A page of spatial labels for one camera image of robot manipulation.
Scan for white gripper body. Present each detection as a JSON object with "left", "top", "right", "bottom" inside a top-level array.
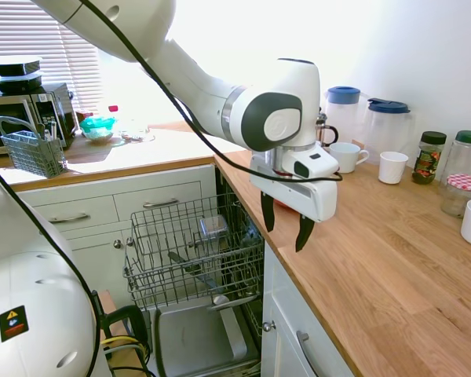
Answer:
[{"left": 250, "top": 155, "right": 339, "bottom": 223}]

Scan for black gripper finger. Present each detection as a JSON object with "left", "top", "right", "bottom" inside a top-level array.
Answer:
[
  {"left": 261, "top": 191, "right": 276, "bottom": 233},
  {"left": 294, "top": 214, "right": 316, "bottom": 254}
]

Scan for dishwasher tub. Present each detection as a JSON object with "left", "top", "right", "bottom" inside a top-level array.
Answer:
[{"left": 214, "top": 167, "right": 266, "bottom": 315}]

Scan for steel dishwasher door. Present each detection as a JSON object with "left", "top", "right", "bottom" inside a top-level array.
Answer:
[{"left": 152, "top": 298, "right": 262, "bottom": 377}]

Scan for clear glass container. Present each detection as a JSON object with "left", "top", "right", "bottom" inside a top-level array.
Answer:
[{"left": 199, "top": 215, "right": 228, "bottom": 240}]

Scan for white ceramic mug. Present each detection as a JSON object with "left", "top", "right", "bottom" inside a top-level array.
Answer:
[{"left": 328, "top": 141, "right": 371, "bottom": 174}]

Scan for white cabinet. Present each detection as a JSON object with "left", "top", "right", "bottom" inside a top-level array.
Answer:
[
  {"left": 261, "top": 242, "right": 356, "bottom": 377},
  {"left": 13, "top": 164, "right": 217, "bottom": 307}
]

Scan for glass French press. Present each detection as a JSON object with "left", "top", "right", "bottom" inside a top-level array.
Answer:
[{"left": 316, "top": 112, "right": 340, "bottom": 149}]

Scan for pitcher with light blue lid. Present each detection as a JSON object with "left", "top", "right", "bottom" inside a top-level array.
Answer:
[{"left": 323, "top": 86, "right": 363, "bottom": 147}]

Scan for pitcher with dark blue lid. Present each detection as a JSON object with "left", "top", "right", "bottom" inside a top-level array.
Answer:
[{"left": 365, "top": 97, "right": 412, "bottom": 168}]

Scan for spice jar black lid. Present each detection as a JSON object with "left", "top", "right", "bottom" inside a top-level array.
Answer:
[{"left": 411, "top": 130, "right": 447, "bottom": 185}]

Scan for clear glass dish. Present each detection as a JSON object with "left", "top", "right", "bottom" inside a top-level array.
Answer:
[{"left": 117, "top": 127, "right": 157, "bottom": 143}]

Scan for jar red checkered lid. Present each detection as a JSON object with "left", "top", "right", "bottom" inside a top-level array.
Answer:
[{"left": 440, "top": 174, "right": 471, "bottom": 219}]

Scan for black screw clamp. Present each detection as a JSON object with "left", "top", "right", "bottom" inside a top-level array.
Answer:
[{"left": 100, "top": 304, "right": 152, "bottom": 354}]

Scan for glass jar green lid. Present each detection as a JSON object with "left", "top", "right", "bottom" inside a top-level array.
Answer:
[{"left": 441, "top": 130, "right": 471, "bottom": 185}]

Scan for wooden mounting board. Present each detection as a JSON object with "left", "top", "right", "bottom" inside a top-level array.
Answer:
[{"left": 92, "top": 289, "right": 150, "bottom": 377}]

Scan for bowl with green lid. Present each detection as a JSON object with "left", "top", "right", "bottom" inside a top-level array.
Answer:
[{"left": 78, "top": 115, "right": 117, "bottom": 142}]

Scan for white window blinds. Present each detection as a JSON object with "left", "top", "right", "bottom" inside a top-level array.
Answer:
[{"left": 0, "top": 0, "right": 103, "bottom": 113}]

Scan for grey plastic cutlery basket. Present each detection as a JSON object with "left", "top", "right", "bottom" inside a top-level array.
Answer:
[{"left": 0, "top": 115, "right": 70, "bottom": 178}]

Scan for steel microwave oven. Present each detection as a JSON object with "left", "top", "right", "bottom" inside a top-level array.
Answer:
[{"left": 0, "top": 82, "right": 78, "bottom": 158}]

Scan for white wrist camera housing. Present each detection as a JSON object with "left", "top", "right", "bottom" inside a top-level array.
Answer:
[{"left": 274, "top": 143, "right": 341, "bottom": 182}]

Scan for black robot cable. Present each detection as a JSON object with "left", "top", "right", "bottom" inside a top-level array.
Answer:
[{"left": 0, "top": 0, "right": 345, "bottom": 377}]

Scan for grey wire dishwasher rack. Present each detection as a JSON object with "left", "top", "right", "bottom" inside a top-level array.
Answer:
[{"left": 122, "top": 194, "right": 266, "bottom": 311}]

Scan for metal drawer handle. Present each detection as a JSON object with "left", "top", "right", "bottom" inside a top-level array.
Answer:
[
  {"left": 142, "top": 199, "right": 181, "bottom": 209},
  {"left": 296, "top": 330, "right": 319, "bottom": 377},
  {"left": 48, "top": 213, "right": 90, "bottom": 224}
]

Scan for yellow cable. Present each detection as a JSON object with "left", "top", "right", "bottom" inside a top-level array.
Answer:
[{"left": 101, "top": 335, "right": 148, "bottom": 357}]

